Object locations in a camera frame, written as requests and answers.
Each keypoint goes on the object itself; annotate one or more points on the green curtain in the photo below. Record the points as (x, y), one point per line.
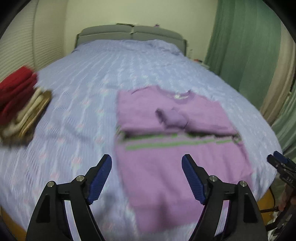
(245, 46)

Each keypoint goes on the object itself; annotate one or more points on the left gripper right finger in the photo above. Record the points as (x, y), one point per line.
(243, 221)

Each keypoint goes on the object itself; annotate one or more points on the person right hand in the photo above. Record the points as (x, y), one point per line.
(285, 197)

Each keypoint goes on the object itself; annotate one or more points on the green curtain right panel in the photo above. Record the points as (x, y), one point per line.
(284, 126)

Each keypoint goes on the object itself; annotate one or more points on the white louvred wardrobe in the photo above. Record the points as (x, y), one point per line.
(35, 37)

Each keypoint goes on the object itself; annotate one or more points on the blue floral bed sheet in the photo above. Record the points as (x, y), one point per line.
(80, 126)

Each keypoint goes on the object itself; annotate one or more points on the grey padded headboard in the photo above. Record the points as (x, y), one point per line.
(130, 32)

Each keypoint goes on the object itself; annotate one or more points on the red folded garment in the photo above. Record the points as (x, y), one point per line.
(16, 90)

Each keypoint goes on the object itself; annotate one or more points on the purple sweater green print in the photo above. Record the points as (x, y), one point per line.
(155, 129)

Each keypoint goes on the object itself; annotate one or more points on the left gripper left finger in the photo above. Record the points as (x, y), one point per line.
(49, 219)

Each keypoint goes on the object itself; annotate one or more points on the beige curtain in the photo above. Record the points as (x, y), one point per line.
(282, 78)

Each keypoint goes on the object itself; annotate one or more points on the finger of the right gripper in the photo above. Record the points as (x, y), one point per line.
(281, 158)
(274, 162)

